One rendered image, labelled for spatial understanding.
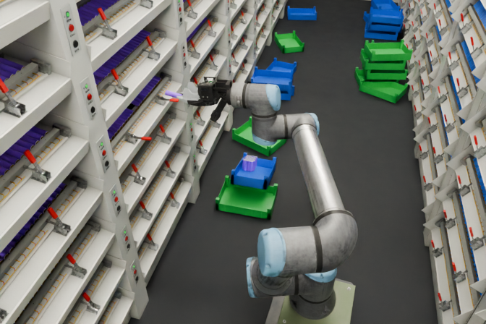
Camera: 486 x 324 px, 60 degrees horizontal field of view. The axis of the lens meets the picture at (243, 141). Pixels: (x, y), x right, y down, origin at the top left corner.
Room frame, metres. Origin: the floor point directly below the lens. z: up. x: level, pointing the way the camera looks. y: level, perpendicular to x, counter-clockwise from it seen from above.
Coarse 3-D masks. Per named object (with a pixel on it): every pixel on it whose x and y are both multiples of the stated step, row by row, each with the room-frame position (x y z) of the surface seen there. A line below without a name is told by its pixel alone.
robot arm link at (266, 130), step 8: (256, 120) 1.23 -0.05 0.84; (264, 120) 1.22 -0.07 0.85; (272, 120) 1.22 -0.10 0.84; (280, 120) 1.24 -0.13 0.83; (256, 128) 1.22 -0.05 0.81; (264, 128) 1.21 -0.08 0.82; (272, 128) 1.21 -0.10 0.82; (280, 128) 1.21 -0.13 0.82; (256, 136) 1.21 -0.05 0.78; (264, 136) 1.20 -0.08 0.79; (272, 136) 1.21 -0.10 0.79; (280, 136) 1.21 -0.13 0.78; (264, 144) 1.20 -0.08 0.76; (272, 144) 1.20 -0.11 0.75
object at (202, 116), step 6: (222, 78) 2.33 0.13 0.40; (198, 108) 1.99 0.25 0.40; (204, 108) 2.03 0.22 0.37; (210, 108) 2.05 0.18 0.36; (198, 114) 1.89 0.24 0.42; (204, 114) 1.99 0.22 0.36; (210, 114) 2.00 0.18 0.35; (198, 120) 1.89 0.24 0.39; (204, 120) 1.94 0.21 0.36; (198, 126) 1.88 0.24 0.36; (204, 126) 1.89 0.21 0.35; (198, 132) 1.82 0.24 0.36; (198, 138) 1.78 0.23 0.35
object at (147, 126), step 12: (168, 72) 1.66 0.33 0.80; (180, 84) 1.64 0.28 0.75; (168, 96) 1.53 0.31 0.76; (132, 108) 1.40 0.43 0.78; (156, 108) 1.43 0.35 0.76; (168, 108) 1.50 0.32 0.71; (144, 120) 1.35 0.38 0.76; (156, 120) 1.38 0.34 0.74; (144, 132) 1.28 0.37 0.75; (132, 144) 1.20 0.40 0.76; (120, 156) 1.13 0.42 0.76; (132, 156) 1.18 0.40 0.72; (120, 168) 1.08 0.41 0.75
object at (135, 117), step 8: (168, 80) 1.63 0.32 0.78; (160, 88) 1.54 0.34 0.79; (152, 96) 1.47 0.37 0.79; (144, 104) 1.41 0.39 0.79; (136, 112) 1.35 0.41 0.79; (136, 120) 1.32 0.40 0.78; (128, 128) 1.26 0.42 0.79; (136, 128) 1.28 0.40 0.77; (120, 136) 1.20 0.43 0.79; (112, 144) 1.16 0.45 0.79
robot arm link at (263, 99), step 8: (248, 88) 1.27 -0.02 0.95; (256, 88) 1.26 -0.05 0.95; (264, 88) 1.26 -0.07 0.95; (272, 88) 1.25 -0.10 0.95; (248, 96) 1.25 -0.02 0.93; (256, 96) 1.24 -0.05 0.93; (264, 96) 1.23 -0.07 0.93; (272, 96) 1.23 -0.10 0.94; (280, 96) 1.28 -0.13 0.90; (248, 104) 1.24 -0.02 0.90; (256, 104) 1.23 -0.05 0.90; (264, 104) 1.23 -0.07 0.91; (272, 104) 1.22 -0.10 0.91; (280, 104) 1.27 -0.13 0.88; (256, 112) 1.23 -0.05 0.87; (264, 112) 1.22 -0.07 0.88; (272, 112) 1.23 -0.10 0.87
